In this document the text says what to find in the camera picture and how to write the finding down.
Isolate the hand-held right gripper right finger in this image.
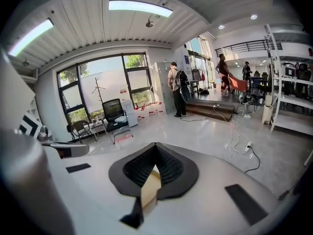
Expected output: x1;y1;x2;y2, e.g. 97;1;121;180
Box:
143;142;298;235

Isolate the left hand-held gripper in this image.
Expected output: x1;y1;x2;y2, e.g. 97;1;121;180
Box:
19;114;90;160

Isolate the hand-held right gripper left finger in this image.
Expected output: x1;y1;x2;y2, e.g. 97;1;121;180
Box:
45;142;157;235

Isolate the cream plastic bowl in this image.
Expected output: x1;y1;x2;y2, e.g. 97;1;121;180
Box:
141;165;162;209

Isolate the small wooden side table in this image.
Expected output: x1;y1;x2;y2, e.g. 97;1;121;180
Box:
90;121;106;136

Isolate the black mesh office chair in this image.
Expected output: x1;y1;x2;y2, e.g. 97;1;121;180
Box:
101;98;134;144

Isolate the wooden coat rack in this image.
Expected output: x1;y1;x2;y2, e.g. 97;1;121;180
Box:
91;77;106;110

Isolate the white water dispenser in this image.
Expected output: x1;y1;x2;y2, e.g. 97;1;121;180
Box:
121;98;139;128

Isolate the black framed window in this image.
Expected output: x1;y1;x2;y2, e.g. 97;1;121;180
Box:
56;52;154;126

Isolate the large dispenser water bottle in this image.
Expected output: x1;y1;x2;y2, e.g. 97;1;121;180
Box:
117;81;129;100

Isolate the row of clear water jugs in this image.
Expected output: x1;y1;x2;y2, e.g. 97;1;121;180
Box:
134;101;164;119

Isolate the dark wooden step platform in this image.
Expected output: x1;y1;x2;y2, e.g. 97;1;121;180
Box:
184;99;237;122

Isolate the white pedal trash bin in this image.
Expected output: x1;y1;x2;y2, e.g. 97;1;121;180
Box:
261;95;274;125

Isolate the grey metal locker cabinet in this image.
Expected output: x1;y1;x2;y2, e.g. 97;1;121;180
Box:
156;61;179;115

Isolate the white metal shelf rack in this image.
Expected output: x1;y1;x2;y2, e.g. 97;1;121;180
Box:
265;23;313;166

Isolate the orange chair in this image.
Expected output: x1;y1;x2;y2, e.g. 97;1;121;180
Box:
228;72;248;98

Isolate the long ceiling light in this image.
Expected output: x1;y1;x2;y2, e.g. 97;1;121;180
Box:
8;18;54;57
109;0;174;18

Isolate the glass entrance door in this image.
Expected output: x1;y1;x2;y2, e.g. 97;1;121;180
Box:
185;35;213;83

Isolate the round ceiling detector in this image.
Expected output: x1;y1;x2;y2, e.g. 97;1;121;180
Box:
146;15;161;28

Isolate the black mezzanine railing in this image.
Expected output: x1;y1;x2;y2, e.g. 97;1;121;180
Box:
214;40;283;58

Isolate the white cable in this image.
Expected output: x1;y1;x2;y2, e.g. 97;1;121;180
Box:
212;105;252;164

